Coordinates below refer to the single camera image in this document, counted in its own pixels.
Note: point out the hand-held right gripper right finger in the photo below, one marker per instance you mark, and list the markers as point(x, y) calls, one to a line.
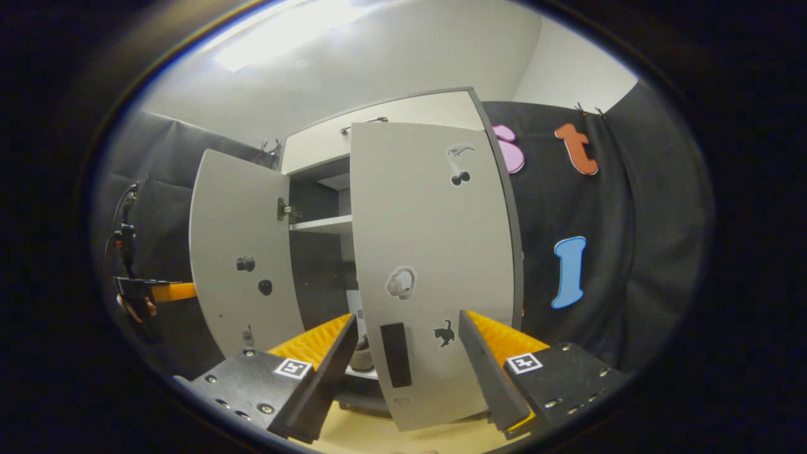
point(492, 378)

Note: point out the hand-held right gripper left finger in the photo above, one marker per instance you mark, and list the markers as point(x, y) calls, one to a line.
point(321, 391)

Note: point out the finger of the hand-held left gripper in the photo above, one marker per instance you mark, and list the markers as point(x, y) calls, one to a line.
point(176, 292)

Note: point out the brown fuzzy shoe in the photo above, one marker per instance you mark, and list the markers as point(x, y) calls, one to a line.
point(364, 358)

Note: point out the white cabinet door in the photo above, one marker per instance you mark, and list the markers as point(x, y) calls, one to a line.
point(429, 221)
point(233, 208)

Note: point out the white shoe cabinet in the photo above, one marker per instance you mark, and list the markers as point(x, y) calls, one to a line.
point(315, 277)

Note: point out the white cabinet shelf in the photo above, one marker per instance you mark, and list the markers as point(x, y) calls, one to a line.
point(325, 224)

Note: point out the white cabinet drawer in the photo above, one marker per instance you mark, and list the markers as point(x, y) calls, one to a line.
point(429, 110)

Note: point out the ceiling light panel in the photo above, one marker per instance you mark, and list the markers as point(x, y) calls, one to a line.
point(284, 31)

